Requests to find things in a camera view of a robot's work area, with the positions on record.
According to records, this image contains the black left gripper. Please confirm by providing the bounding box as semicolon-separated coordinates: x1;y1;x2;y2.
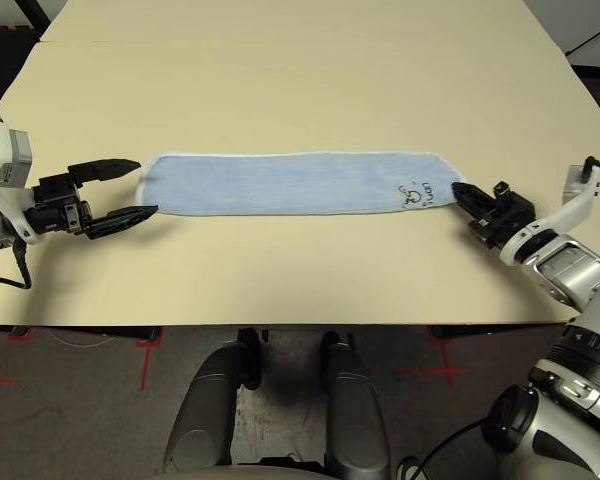
22;157;160;242

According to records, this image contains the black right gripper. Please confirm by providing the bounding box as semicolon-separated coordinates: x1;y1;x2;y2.
450;180;538;251

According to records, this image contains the light blue terry towel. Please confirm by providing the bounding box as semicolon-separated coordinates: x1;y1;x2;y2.
138;149;469;217

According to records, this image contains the black table foot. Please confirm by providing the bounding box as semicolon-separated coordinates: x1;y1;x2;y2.
429;324;461;344

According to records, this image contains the black foam floor mat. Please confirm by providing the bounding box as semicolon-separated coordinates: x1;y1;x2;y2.
0;24;41;126

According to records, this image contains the grey white sneaker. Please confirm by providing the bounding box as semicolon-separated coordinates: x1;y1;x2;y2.
396;455;434;480

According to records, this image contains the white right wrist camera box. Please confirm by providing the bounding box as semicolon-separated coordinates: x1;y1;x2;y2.
527;162;600;239

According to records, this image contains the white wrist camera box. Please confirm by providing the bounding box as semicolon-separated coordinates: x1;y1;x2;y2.
527;162;600;239
0;117;46;246

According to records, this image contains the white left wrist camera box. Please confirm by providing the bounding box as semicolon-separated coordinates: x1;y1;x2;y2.
0;117;46;246

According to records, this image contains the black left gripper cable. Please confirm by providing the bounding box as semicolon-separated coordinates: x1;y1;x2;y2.
0;237;34;291

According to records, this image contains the thin white wire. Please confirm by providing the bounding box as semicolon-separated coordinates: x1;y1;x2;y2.
47;329;119;350

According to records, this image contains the black metal frame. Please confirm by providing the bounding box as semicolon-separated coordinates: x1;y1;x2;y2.
22;0;51;29

